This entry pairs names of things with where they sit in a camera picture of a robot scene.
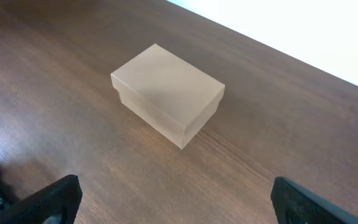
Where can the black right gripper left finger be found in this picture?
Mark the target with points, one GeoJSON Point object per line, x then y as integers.
{"type": "Point", "coordinates": [56, 203]}

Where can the brown cardboard box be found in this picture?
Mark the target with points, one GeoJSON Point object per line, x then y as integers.
{"type": "Point", "coordinates": [170, 94]}

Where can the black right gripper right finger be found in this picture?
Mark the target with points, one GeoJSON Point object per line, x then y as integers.
{"type": "Point", "coordinates": [295, 204]}

